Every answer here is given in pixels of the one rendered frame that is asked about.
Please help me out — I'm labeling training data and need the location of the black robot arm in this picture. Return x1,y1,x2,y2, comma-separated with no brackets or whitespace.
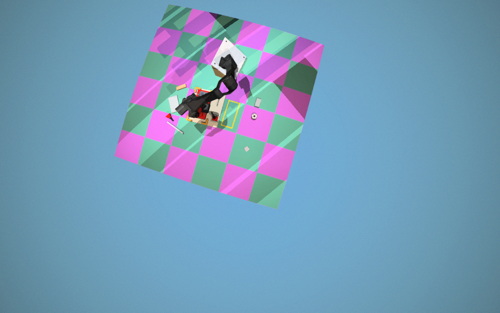
175,54,238,118

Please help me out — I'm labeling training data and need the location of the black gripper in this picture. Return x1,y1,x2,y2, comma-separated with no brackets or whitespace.
200,103,210,113

